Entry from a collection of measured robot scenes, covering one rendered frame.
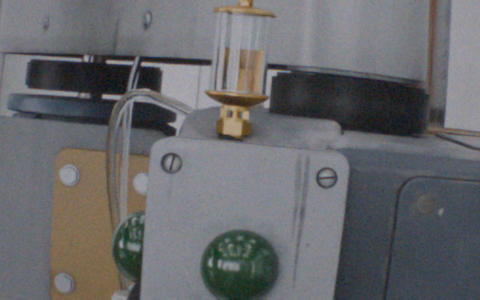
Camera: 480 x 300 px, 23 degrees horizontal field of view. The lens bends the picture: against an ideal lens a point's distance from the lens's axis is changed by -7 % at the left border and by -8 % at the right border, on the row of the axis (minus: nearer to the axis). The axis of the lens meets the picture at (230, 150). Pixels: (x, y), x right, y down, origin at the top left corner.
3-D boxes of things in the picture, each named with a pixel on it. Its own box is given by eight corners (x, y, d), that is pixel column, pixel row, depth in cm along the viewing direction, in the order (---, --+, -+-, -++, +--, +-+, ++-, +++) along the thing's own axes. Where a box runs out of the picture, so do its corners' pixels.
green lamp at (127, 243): (104, 284, 48) (108, 211, 47) (116, 273, 51) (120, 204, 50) (166, 292, 47) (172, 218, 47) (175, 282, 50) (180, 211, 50)
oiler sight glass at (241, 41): (206, 89, 53) (213, 10, 53) (211, 89, 56) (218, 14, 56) (264, 94, 53) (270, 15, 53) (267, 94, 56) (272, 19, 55)
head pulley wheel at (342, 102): (264, 119, 62) (268, 69, 62) (270, 116, 71) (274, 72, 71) (434, 137, 61) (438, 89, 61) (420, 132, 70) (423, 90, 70)
